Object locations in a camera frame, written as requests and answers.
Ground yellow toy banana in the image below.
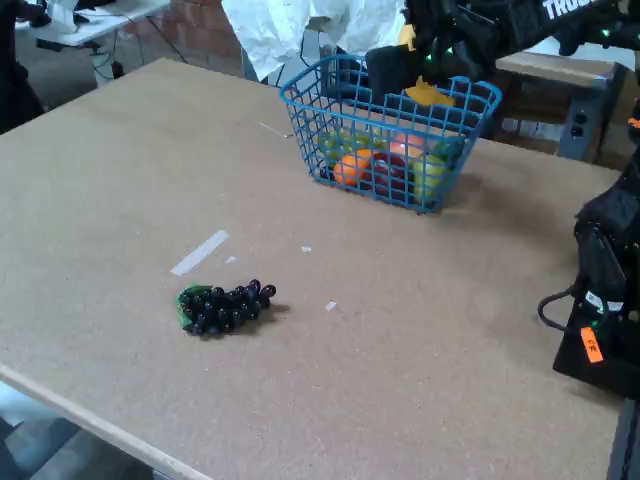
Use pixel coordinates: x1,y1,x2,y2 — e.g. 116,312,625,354
398,23,457,109

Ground pink red toy peach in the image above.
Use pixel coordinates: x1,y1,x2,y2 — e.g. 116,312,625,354
388,133,426,162

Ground white flat board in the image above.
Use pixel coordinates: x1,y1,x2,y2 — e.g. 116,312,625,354
514,34,564,56

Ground yellow-green toy fruit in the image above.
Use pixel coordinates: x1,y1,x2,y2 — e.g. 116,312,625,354
321,128,390,162

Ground dark green toy fruit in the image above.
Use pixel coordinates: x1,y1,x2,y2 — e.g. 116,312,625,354
430,138,465,162

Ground dark red toy pomegranate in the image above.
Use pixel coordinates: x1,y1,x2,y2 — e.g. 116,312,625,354
368,152,409,197

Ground orange toy fruit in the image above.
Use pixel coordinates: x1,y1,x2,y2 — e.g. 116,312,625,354
333,148,374,188

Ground white crumpled sheet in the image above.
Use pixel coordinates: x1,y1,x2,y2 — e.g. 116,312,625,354
221,0,409,81

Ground thin white tape sliver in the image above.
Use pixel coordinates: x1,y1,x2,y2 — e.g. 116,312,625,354
259,121,295,139

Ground long white tape strip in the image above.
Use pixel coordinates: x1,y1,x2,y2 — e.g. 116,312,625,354
170,229,231,277

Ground white office desk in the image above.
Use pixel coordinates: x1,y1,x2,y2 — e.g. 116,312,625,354
14,0,172,89

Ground black toy grapes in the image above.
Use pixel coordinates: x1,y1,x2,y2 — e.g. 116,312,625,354
174,278,278,339

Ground orange paper label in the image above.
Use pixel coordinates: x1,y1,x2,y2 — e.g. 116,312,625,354
579,325,605,365

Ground white desktop device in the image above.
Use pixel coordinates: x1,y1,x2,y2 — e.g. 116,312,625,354
47,0,80,34

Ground black power strip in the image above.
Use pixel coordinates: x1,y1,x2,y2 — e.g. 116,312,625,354
35,38,101,51

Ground black office chair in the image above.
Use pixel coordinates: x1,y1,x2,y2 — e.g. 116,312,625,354
0,0,46,135

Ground small black camera box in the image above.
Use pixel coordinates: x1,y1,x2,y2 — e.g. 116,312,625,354
405,0,454,44

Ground blue wire basket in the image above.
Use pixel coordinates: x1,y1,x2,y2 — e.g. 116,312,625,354
278,53,504,216

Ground wooden workbench with grey frame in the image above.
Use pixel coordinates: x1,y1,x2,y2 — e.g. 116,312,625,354
492,49,640,164

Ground black base cable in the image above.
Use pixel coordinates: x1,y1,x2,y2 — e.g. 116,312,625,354
537,289,584,331

